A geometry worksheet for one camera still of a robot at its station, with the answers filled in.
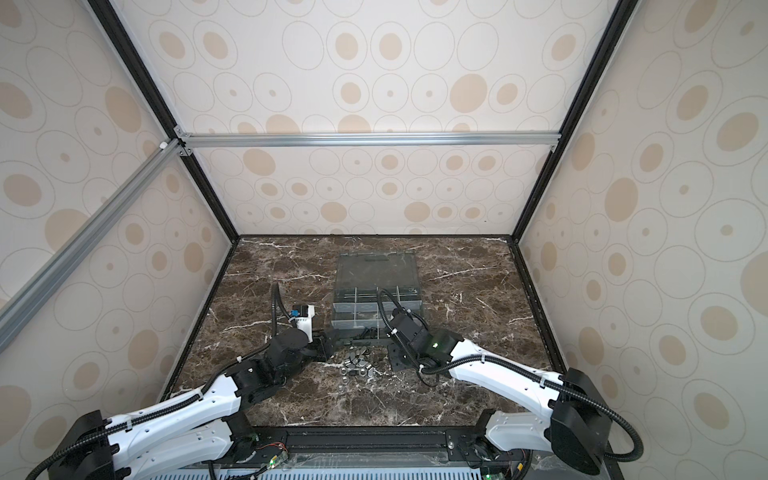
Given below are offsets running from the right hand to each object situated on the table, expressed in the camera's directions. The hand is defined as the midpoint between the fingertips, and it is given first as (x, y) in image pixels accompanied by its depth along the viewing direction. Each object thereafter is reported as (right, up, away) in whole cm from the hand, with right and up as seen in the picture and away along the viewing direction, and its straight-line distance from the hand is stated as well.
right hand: (395, 354), depth 80 cm
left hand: (-14, +7, -2) cm, 16 cm away
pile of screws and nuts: (-11, -5, +6) cm, 13 cm away
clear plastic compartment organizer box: (-12, +8, +12) cm, 18 cm away
